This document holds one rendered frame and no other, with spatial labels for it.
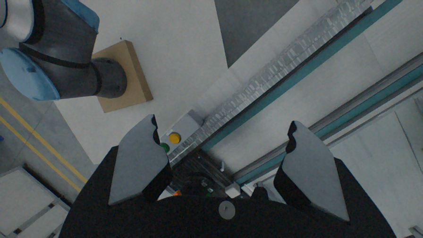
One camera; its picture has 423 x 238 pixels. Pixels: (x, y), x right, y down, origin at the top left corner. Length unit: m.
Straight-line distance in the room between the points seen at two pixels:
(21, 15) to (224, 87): 0.46
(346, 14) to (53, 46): 0.68
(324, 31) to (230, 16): 1.06
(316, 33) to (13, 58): 0.68
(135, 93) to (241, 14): 1.18
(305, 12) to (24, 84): 0.76
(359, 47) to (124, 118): 0.90
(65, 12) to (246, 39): 1.21
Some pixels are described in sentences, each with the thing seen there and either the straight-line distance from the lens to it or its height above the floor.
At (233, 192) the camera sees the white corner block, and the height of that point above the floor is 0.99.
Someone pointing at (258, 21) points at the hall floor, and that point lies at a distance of 1.44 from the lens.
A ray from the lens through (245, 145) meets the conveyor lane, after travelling 0.49.
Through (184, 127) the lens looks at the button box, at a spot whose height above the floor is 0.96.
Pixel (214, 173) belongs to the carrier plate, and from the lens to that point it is 0.51.
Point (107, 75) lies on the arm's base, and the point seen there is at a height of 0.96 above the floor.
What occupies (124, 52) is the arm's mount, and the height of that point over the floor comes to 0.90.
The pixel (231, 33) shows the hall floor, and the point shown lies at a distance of 1.38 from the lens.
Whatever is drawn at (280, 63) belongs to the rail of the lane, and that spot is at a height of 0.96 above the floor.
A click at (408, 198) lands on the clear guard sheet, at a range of 0.45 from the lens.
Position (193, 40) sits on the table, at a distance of 0.50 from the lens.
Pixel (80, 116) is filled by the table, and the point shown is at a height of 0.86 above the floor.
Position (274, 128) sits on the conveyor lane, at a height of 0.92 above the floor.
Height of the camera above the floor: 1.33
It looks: 69 degrees down
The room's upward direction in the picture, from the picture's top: 161 degrees counter-clockwise
